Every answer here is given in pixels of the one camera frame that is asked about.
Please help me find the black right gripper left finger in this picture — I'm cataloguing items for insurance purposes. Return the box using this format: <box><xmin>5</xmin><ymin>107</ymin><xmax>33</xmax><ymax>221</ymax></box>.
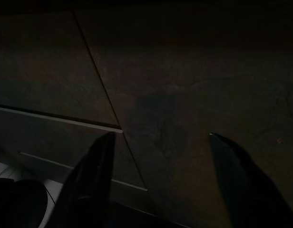
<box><xmin>50</xmin><ymin>131</ymin><xmax>117</xmax><ymax>228</ymax></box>

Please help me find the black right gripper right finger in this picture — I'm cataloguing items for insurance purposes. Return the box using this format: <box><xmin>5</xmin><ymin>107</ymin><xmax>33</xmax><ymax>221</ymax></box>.
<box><xmin>209</xmin><ymin>133</ymin><xmax>293</xmax><ymax>228</ymax></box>

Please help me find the grey cabinet drawer front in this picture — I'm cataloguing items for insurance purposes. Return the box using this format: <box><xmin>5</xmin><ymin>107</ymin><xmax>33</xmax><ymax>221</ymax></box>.
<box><xmin>0</xmin><ymin>107</ymin><xmax>148</xmax><ymax>192</ymax></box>
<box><xmin>0</xmin><ymin>9</ymin><xmax>122</xmax><ymax>128</ymax></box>

